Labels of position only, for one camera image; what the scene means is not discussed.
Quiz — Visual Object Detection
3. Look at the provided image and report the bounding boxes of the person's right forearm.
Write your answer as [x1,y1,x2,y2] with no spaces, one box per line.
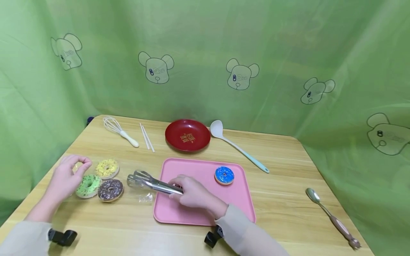
[214,204,290,256]

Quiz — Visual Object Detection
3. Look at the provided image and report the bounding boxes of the yellow frosted donut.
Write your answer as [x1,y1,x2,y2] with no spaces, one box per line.
[95,158,120,180]

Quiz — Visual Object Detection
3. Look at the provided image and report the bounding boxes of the metal tongs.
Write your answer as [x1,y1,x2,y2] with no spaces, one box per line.
[127,170,184,195]

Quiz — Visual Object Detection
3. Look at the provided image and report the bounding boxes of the pink tray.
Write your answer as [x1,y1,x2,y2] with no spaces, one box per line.
[153,158,257,227]

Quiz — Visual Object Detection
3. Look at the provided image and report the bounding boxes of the white chopstick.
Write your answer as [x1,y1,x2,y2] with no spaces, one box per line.
[141,124,156,153]
[139,123,151,150]

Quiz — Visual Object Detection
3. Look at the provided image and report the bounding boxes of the person's right hand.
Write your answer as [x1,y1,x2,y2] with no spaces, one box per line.
[168,174,230,219]

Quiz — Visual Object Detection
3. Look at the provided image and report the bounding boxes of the white ladle with blue handle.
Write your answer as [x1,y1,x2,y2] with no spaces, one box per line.
[210,120,270,174]

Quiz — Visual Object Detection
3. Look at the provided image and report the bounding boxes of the black wrist band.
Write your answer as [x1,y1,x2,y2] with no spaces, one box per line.
[204,225,224,249]
[48,229,78,247]

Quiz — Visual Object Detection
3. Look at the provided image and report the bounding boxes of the metal spoon with brown handle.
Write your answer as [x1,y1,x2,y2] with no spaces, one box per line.
[305,187,362,250]

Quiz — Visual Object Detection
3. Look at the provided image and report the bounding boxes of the green frosted donut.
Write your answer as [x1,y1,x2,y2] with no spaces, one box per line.
[75,174,103,199]

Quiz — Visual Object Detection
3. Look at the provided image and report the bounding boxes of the person's left hand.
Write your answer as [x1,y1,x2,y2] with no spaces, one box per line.
[47,154,93,209]

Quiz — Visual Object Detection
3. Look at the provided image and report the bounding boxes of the white-handled wire whisk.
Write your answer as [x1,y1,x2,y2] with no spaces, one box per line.
[102,116,140,148]

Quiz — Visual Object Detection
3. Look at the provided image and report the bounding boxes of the person's left forearm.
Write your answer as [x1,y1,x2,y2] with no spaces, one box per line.
[0,198,66,256]

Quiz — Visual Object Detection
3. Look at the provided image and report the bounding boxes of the red plate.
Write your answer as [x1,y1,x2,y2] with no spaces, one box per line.
[164,119,211,153]

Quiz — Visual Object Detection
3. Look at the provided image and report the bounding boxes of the blue frosted donut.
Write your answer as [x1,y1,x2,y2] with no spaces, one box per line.
[214,166,235,186]

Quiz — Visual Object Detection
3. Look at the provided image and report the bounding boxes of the chocolate frosted donut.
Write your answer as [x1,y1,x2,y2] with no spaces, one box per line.
[97,178,125,203]

